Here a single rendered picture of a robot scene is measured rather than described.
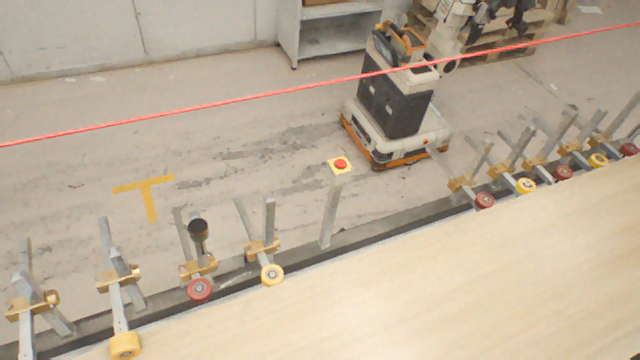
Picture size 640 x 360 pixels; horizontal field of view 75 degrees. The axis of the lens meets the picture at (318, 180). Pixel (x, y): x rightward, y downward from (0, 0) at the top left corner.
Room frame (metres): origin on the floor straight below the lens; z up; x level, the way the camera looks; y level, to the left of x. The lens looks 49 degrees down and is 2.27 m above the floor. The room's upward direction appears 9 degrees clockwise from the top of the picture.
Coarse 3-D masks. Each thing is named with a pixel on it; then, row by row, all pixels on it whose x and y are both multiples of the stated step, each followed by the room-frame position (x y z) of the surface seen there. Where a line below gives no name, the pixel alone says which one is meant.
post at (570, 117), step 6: (570, 114) 1.65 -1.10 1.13; (576, 114) 1.65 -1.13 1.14; (564, 120) 1.66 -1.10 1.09; (570, 120) 1.64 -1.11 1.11; (558, 126) 1.67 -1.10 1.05; (564, 126) 1.65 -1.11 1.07; (558, 132) 1.65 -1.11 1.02; (564, 132) 1.65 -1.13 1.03; (552, 138) 1.66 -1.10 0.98; (558, 138) 1.64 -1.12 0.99; (546, 144) 1.66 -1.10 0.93; (552, 144) 1.64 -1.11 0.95; (546, 150) 1.65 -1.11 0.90; (552, 150) 1.66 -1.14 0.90; (540, 156) 1.65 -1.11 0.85; (546, 156) 1.65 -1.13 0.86; (534, 174) 1.66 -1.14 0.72
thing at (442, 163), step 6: (426, 150) 1.58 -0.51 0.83; (432, 150) 1.56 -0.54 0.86; (432, 156) 1.54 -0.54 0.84; (438, 156) 1.53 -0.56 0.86; (438, 162) 1.50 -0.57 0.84; (444, 162) 1.49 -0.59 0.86; (444, 168) 1.46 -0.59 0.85; (450, 168) 1.46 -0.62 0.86; (450, 174) 1.42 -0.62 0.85; (456, 174) 1.42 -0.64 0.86; (462, 186) 1.35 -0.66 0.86; (462, 192) 1.33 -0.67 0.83; (468, 192) 1.32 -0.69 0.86; (468, 198) 1.30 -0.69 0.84; (474, 198) 1.29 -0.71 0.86; (474, 204) 1.26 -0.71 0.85
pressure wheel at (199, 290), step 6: (192, 282) 0.64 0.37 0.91; (198, 282) 0.65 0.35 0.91; (204, 282) 0.65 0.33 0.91; (192, 288) 0.62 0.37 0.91; (198, 288) 0.62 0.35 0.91; (204, 288) 0.63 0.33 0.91; (210, 288) 0.63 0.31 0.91; (192, 294) 0.60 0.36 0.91; (198, 294) 0.61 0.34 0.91; (204, 294) 0.61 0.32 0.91; (210, 294) 0.62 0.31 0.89; (192, 300) 0.59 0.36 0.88; (198, 300) 0.59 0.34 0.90; (204, 300) 0.60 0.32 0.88
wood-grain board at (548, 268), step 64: (576, 192) 1.39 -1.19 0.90; (384, 256) 0.88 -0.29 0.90; (448, 256) 0.92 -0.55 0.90; (512, 256) 0.97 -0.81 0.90; (576, 256) 1.02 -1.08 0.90; (192, 320) 0.52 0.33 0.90; (256, 320) 0.55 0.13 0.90; (320, 320) 0.59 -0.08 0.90; (384, 320) 0.62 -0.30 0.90; (448, 320) 0.66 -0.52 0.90; (512, 320) 0.70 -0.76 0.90; (576, 320) 0.74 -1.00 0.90
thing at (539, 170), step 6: (498, 132) 1.85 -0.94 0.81; (504, 132) 1.84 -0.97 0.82; (504, 138) 1.81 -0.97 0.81; (510, 138) 1.80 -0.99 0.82; (510, 144) 1.77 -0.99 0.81; (522, 156) 1.69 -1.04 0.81; (528, 156) 1.68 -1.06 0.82; (534, 168) 1.61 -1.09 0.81; (540, 168) 1.60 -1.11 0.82; (540, 174) 1.57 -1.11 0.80; (546, 174) 1.56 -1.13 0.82; (546, 180) 1.54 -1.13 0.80; (552, 180) 1.53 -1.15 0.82
